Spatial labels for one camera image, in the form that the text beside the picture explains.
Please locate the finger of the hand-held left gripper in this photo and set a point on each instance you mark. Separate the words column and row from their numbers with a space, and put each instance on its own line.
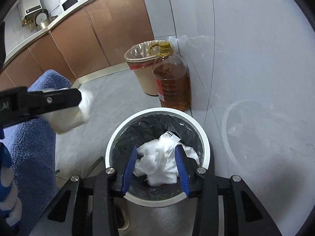
column 56, row 99

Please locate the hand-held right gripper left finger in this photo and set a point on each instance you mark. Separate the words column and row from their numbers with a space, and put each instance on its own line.
column 130, row 169

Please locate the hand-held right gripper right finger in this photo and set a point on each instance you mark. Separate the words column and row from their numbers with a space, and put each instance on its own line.
column 182, row 172

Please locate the white tissue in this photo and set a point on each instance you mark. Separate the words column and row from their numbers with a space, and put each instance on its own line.
column 157, row 159
column 66, row 120

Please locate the white trash bin black liner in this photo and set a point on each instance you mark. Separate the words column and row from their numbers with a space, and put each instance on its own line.
column 147, row 125

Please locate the beige trash bin clear liner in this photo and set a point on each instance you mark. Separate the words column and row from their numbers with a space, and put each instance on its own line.
column 145, row 81

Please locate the person's shoe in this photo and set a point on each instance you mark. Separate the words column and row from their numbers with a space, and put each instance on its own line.
column 123, row 217

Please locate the blue terry towel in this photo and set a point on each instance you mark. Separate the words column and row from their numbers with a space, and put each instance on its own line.
column 32, row 157

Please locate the brown kitchen base cabinets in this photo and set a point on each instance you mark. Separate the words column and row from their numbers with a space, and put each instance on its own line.
column 73, row 41

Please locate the cooking oil bottle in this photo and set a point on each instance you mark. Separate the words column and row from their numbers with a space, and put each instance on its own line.
column 172, row 88

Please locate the white microwave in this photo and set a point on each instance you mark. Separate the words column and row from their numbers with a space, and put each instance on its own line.
column 70, row 3

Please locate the white water heater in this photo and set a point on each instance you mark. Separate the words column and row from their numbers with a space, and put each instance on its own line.
column 29, row 5

